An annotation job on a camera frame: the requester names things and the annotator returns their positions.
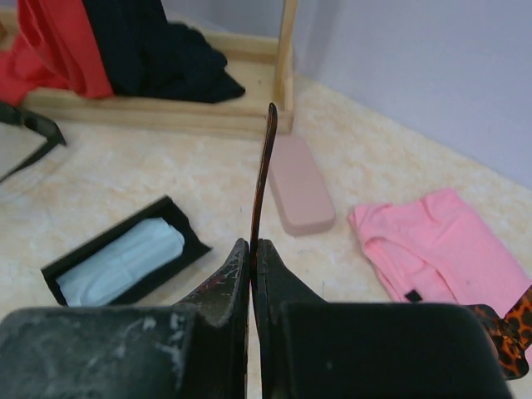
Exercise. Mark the pink glasses case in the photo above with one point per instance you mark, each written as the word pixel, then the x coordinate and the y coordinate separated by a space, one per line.
pixel 304 205

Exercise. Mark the pink folded t-shirt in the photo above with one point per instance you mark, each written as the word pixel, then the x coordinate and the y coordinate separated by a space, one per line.
pixel 437 249

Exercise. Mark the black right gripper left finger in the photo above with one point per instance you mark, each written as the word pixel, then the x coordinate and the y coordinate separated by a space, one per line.
pixel 196 348

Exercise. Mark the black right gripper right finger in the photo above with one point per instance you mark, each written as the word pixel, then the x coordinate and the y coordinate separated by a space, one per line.
pixel 310 348

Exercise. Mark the dark navy garment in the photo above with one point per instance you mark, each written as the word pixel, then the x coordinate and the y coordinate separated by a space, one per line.
pixel 145 55

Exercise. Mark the wooden clothes rack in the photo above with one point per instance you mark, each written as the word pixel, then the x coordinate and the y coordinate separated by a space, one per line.
pixel 262 65

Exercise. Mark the red tank top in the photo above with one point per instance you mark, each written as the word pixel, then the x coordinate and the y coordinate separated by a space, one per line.
pixel 55 48

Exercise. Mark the black sunglasses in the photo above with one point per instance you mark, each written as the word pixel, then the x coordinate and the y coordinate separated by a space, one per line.
pixel 26 137

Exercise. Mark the black glasses case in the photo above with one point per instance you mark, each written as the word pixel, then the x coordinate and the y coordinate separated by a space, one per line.
pixel 164 208

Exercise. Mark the light blue cleaning cloth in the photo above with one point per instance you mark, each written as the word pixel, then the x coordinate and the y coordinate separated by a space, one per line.
pixel 123 263

